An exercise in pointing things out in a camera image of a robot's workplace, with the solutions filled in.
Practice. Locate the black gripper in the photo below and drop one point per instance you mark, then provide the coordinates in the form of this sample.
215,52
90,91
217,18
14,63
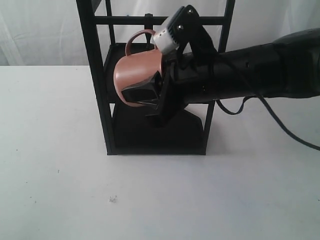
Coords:
170,94

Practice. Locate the pink ceramic mug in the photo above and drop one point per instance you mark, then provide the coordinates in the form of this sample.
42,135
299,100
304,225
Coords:
133,68

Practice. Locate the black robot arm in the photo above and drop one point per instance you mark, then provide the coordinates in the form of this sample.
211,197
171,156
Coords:
286,68

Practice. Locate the black metal shelf rack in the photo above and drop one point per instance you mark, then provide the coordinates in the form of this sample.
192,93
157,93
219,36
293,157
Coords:
126,129

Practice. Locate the white backdrop curtain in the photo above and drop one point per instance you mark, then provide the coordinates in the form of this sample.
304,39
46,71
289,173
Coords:
48,32

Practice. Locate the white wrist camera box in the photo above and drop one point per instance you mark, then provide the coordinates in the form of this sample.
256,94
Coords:
177,30

